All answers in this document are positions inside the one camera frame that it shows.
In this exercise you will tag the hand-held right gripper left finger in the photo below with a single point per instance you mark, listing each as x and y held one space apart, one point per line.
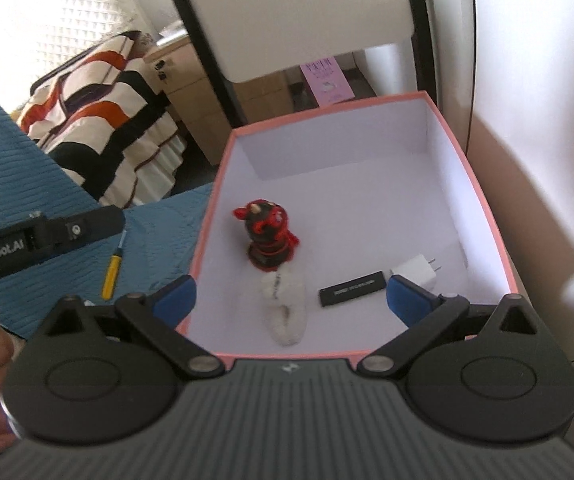
177 300

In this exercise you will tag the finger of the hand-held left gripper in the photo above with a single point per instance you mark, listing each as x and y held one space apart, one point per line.
87 227

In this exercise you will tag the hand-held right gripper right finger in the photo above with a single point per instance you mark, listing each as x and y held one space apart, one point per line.
407 300

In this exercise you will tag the white charger plug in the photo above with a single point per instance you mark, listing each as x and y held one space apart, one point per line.
417 267

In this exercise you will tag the black rectangular stick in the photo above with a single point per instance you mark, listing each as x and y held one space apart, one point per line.
352 288

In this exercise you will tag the pink cardboard box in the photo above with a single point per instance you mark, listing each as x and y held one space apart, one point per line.
367 200

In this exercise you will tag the white plush toy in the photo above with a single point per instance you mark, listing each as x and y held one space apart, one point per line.
284 310

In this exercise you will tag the red and black toy figure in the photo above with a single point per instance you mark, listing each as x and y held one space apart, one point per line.
264 230

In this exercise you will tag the blue textured blanket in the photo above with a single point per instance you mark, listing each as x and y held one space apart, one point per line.
17 170

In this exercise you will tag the striped orange black white blanket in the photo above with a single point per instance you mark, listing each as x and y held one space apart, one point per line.
102 130

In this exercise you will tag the wooden nightstand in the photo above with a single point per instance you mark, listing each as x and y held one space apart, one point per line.
187 90

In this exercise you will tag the keys in drawer lock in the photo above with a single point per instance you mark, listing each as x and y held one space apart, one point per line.
161 71

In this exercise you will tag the white quilted headboard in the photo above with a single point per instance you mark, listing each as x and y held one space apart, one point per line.
82 15

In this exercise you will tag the pink paper bag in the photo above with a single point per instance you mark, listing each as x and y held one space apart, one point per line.
327 82

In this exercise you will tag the white wardrobe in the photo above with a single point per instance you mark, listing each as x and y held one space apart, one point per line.
542 110

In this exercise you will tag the white chair with black frame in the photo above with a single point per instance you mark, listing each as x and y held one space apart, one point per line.
292 10

